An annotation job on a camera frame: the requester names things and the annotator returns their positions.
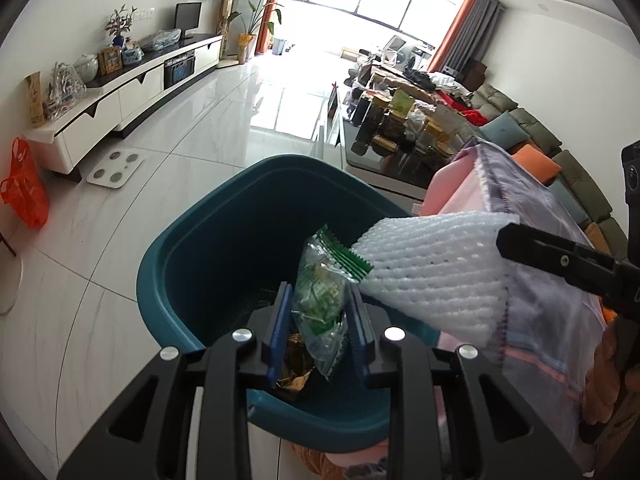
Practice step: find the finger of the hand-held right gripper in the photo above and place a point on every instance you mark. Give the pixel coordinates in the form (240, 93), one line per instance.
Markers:
(555, 257)

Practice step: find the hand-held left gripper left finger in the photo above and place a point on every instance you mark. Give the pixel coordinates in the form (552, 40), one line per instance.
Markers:
(279, 330)

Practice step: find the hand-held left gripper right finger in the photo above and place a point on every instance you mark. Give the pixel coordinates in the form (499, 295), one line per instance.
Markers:
(361, 335)

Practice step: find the green snack wrapper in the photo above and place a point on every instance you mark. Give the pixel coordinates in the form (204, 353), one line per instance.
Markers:
(320, 295)

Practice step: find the teal plastic waste bin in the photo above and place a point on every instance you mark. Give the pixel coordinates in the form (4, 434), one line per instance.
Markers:
(215, 260)

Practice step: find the white foam fruit net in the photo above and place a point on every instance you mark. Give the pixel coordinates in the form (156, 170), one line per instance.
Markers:
(435, 270)

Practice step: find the gold foil wrapper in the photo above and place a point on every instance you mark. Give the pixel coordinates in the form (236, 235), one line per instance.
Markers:
(297, 365)

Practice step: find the green sofa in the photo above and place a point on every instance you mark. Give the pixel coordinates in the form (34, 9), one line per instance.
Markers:
(575, 175)

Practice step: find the grey striped cloth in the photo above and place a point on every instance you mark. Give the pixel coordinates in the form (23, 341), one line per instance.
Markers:
(540, 320)

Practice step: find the orange cushion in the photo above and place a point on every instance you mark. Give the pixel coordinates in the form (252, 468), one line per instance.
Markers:
(537, 162)

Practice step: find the blue cushion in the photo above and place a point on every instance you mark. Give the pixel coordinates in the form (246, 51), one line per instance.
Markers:
(505, 130)

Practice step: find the dark glass coffee table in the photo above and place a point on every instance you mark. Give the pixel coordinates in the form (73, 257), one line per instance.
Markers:
(395, 172)

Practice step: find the grey curtain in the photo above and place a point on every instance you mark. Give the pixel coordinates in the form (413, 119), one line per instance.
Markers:
(482, 25)

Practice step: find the group of dark jars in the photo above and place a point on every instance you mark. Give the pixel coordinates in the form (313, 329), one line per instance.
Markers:
(390, 125)

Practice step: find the white bathroom scale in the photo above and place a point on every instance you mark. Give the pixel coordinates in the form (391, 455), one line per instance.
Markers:
(117, 167)

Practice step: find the orange curtain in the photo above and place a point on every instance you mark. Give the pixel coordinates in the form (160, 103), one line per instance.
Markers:
(267, 35)
(457, 25)

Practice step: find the washing machine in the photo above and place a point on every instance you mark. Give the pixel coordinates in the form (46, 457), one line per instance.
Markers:
(415, 57)

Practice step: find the white chair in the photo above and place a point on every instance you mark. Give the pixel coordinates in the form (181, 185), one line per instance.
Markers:
(392, 47)

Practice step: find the white TV cabinet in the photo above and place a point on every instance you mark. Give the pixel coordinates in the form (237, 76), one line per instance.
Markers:
(135, 95)

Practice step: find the small grey bin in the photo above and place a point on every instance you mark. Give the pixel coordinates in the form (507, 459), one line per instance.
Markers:
(280, 46)

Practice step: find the tall leafy potted plant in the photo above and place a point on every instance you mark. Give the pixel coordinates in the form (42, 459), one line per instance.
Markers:
(246, 47)

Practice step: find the orange plastic bag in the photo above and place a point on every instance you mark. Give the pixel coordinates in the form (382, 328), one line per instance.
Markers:
(27, 190)

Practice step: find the rattan stand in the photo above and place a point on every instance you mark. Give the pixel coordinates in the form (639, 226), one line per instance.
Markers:
(225, 25)

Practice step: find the blue white ceramic dish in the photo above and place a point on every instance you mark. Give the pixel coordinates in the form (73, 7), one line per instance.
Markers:
(132, 54)

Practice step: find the blue plastic bag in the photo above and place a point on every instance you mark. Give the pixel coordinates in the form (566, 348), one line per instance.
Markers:
(162, 39)

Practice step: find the clear plastic bag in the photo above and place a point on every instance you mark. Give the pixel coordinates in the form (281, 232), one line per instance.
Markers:
(64, 90)

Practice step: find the white ceramic jar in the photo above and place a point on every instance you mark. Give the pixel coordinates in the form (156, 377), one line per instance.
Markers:
(86, 67)

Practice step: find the black monitor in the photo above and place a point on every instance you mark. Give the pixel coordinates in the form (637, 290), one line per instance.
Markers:
(188, 15)

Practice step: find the beige carton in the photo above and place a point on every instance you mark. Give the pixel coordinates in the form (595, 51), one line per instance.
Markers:
(35, 100)

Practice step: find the small potted plant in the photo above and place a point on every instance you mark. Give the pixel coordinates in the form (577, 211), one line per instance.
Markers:
(119, 25)

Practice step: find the wooden picture frame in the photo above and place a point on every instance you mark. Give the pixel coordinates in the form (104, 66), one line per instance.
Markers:
(110, 60)

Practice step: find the white wall sockets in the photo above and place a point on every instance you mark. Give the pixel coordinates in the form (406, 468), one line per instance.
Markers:
(144, 11)

